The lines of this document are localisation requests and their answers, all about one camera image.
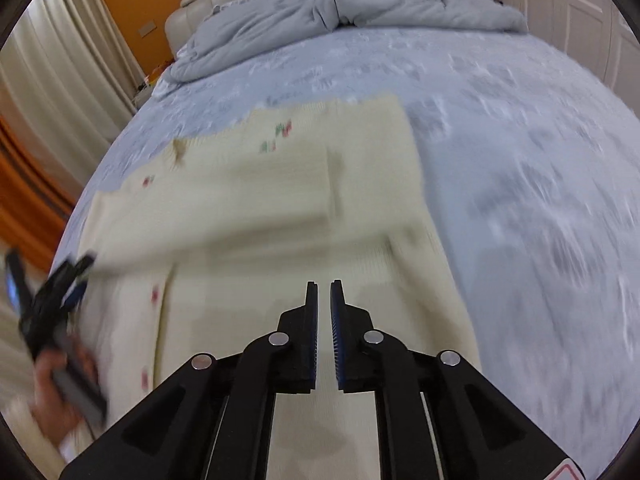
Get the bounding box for cream knitted sweater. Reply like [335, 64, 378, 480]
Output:
[58, 94, 483, 480]

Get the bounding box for person's left hand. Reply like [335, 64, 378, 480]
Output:
[30, 348, 85, 448]

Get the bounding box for beige curtain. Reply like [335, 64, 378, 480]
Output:
[1, 0, 144, 197]

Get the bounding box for butterfly print bed sheet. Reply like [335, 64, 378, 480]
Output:
[58, 28, 639, 479]

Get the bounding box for grey crumpled duvet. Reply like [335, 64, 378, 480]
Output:
[163, 0, 528, 84]

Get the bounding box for white panelled wardrobe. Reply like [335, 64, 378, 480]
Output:
[499, 0, 640, 112]

